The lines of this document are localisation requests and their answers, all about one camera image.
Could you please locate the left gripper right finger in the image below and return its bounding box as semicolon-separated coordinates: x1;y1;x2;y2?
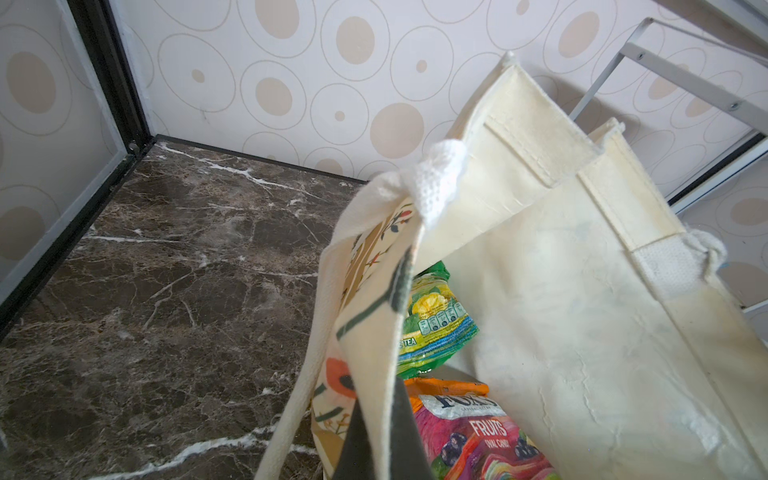
390;378;433;480

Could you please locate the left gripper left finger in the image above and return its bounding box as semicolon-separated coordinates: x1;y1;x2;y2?
332;402;375;480

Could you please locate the orange pink snack bag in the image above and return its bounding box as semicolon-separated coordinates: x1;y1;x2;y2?
405;378;560;480

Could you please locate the green yellow snack bag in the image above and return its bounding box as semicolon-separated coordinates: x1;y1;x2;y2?
397;261;478;379

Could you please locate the cream canvas grocery bag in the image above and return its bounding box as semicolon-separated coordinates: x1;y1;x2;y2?
256;53;767;479

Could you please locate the white wooden two-tier shelf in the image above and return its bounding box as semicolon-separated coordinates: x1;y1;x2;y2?
569;17;767;214

